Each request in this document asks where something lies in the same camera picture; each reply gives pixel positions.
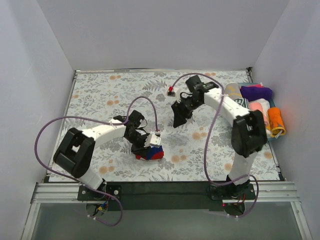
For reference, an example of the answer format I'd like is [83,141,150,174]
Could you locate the red and blue towel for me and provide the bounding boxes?
[135,146,164,161]

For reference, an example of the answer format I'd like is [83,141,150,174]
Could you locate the grey yellow rolled towel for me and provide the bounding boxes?
[224,82,243,100]

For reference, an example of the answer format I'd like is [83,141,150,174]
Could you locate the pink panda towel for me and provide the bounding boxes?
[249,102,269,127]

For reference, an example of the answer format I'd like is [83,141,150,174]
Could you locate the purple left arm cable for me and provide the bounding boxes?
[33,96,162,227]

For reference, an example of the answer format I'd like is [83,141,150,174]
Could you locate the aluminium frame rail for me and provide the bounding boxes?
[31,180,312,240]

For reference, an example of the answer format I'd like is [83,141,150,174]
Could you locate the purple rolled towel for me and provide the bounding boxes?
[240,86,273,102]

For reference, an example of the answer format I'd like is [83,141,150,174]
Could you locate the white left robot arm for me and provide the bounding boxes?
[53,110,161,200]

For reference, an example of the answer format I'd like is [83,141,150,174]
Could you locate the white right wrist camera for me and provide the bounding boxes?
[166,86,181,99]

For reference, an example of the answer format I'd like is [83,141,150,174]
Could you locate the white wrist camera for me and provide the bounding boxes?
[166,86,181,99]
[144,133,162,148]

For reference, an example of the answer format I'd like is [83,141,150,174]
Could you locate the white rolled towel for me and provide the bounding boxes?
[252,98,270,105]

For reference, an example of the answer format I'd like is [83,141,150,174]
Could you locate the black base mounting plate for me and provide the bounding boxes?
[77,181,256,212]

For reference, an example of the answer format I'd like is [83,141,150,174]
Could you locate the striped lemon rolled towel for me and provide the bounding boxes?
[234,98,250,109]

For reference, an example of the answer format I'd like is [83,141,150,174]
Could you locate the teal towel tray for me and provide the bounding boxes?
[238,82,275,142]

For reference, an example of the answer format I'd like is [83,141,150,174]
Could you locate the orange rolled towel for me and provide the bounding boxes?
[266,107,286,139]

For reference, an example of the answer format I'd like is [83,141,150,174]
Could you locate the floral patterned table mat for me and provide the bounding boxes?
[49,69,281,183]

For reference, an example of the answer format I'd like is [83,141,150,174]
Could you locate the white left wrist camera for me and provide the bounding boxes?
[144,133,162,148]

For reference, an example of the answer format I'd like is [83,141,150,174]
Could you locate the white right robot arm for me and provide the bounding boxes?
[167,73,267,199]

